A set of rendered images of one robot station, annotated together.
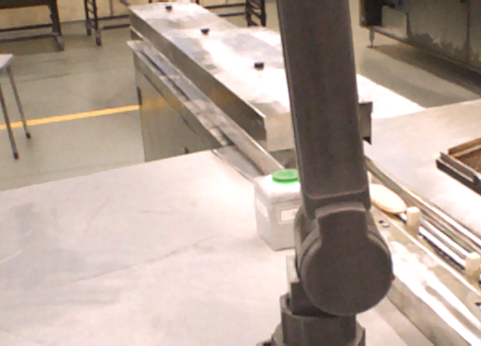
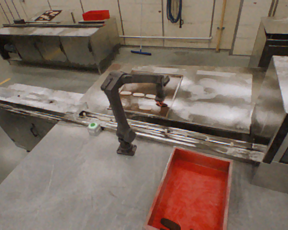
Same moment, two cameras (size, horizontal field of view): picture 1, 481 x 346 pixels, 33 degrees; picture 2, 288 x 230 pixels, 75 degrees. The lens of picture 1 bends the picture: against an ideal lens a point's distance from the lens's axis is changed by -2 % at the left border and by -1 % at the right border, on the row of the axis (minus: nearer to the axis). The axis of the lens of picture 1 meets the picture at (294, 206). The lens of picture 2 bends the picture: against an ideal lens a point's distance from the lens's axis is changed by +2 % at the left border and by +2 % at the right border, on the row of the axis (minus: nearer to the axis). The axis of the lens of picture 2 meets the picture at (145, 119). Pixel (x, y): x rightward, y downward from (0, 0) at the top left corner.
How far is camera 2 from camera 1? 0.68 m
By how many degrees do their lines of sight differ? 41
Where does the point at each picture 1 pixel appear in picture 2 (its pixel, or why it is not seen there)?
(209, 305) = (100, 150)
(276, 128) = (74, 115)
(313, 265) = (128, 138)
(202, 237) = (82, 141)
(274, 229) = (96, 133)
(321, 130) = (124, 123)
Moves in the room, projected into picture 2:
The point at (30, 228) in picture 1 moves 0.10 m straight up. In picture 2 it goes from (47, 160) to (40, 150)
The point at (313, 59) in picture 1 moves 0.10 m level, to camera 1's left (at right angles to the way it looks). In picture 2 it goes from (121, 115) to (107, 126)
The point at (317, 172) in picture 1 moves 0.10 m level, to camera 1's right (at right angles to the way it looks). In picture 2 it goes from (124, 127) to (136, 119)
